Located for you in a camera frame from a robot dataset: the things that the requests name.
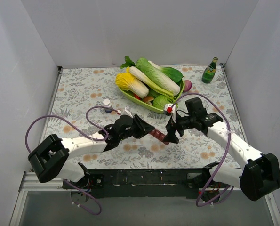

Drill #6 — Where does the floral tablecloth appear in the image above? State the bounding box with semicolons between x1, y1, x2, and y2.
43;65;243;169

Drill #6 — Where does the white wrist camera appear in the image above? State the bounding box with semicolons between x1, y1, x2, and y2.
164;103;177;119
120;106;133;118

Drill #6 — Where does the brown mushroom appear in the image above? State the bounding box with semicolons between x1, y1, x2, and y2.
142;96;154;105

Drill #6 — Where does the green napa cabbage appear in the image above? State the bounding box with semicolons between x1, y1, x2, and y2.
136;58;180;96

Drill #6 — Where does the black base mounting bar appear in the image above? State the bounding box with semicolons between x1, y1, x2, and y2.
62;164;234;198

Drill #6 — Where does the green glass bottle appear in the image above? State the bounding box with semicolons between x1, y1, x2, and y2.
201;57;218;84

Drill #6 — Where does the purple red onion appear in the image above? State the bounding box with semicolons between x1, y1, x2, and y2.
183;80;192;93

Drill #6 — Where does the green plastic tray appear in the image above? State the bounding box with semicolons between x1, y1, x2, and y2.
118;79;185;114

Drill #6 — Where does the white celery stalk bunch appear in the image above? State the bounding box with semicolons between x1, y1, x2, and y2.
120;56;182;103

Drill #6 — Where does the red weekly pill organizer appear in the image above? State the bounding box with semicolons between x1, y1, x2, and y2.
149;129;169;145

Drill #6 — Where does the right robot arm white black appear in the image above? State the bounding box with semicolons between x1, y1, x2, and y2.
164;97;280;201

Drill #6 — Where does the small round green cabbage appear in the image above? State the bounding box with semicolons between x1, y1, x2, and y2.
153;95;171;110

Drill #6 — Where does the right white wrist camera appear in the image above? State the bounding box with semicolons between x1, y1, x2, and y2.
164;103;177;119

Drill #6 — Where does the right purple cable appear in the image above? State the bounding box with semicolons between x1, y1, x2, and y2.
169;92;234;208

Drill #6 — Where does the yellow napa cabbage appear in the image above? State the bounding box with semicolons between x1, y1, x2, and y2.
115;73;149;98

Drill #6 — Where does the green bok choy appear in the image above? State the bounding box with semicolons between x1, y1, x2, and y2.
148;60;183;83

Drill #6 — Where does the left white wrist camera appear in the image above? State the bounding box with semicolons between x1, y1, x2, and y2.
120;106;133;118

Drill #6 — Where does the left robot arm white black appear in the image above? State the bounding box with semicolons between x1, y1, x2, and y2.
28;115;155;188

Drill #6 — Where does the white pill bottle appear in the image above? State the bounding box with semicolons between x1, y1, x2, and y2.
103;99;112;113

